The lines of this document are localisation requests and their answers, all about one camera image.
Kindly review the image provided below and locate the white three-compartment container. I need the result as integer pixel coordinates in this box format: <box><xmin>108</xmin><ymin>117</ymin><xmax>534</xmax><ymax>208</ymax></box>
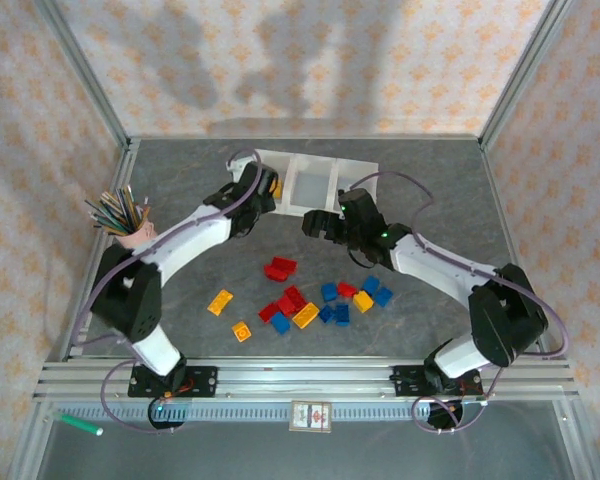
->
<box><xmin>256</xmin><ymin>148</ymin><xmax>380</xmax><ymax>220</ymax></box>

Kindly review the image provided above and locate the small label card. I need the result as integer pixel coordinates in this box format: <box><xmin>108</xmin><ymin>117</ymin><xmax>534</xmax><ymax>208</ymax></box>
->
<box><xmin>289</xmin><ymin>399</ymin><xmax>334</xmax><ymax>434</ymax></box>

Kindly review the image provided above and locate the green marker pen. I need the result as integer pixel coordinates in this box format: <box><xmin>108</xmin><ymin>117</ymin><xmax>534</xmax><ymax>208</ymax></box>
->
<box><xmin>54</xmin><ymin>410</ymin><xmax>104</xmax><ymax>437</ymax></box>

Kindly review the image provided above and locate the black wire loop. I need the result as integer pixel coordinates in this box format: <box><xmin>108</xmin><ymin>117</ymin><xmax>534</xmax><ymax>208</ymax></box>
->
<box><xmin>349</xmin><ymin>244</ymin><xmax>381</xmax><ymax>270</ymax></box>

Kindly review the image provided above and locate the aluminium side rail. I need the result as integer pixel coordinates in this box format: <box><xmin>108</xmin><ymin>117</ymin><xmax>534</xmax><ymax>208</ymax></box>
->
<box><xmin>478</xmin><ymin>142</ymin><xmax>555</xmax><ymax>361</ymax></box>
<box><xmin>59</xmin><ymin>139</ymin><xmax>142</xmax><ymax>362</ymax></box>

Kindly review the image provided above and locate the wide aluminium front rail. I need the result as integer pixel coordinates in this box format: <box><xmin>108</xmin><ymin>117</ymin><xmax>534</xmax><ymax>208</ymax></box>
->
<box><xmin>33</xmin><ymin>357</ymin><xmax>580</xmax><ymax>401</ymax></box>

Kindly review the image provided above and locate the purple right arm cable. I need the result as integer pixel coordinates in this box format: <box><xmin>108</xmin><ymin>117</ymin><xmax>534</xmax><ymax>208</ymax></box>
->
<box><xmin>348</xmin><ymin>170</ymin><xmax>571</xmax><ymax>436</ymax></box>

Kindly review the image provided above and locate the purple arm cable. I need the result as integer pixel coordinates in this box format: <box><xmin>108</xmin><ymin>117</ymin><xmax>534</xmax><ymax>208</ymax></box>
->
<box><xmin>348</xmin><ymin>170</ymin><xmax>571</xmax><ymax>436</ymax></box>
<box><xmin>72</xmin><ymin>148</ymin><xmax>264</xmax><ymax>436</ymax></box>

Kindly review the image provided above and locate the black round cable port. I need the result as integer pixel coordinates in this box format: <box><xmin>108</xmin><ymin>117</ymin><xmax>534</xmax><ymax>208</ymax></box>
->
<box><xmin>426</xmin><ymin>399</ymin><xmax>465</xmax><ymax>432</ymax></box>
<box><xmin>147</xmin><ymin>398</ymin><xmax>191</xmax><ymax>431</ymax></box>

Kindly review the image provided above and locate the grey slotted cable duct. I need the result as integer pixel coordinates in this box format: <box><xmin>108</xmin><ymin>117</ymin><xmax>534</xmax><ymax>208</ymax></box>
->
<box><xmin>54</xmin><ymin>402</ymin><xmax>434</xmax><ymax>422</ymax></box>

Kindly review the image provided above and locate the aluminium frame post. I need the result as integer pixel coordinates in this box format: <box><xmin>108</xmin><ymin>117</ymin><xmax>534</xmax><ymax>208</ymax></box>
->
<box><xmin>552</xmin><ymin>399</ymin><xmax>596</xmax><ymax>480</ymax></box>
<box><xmin>478</xmin><ymin>0</ymin><xmax>576</xmax><ymax>151</ymax></box>
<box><xmin>33</xmin><ymin>0</ymin><xmax>133</xmax><ymax>150</ymax></box>
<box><xmin>7</xmin><ymin>402</ymin><xmax>56</xmax><ymax>480</ymax></box>

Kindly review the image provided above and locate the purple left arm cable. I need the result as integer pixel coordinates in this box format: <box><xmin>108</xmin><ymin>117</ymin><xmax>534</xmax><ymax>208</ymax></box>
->
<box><xmin>72</xmin><ymin>148</ymin><xmax>264</xmax><ymax>436</ymax></box>

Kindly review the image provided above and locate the aluminium lower frame post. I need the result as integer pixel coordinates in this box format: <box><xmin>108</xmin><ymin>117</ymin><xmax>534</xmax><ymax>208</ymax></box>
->
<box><xmin>7</xmin><ymin>402</ymin><xmax>56</xmax><ymax>480</ymax></box>
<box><xmin>552</xmin><ymin>399</ymin><xmax>596</xmax><ymax>480</ymax></box>

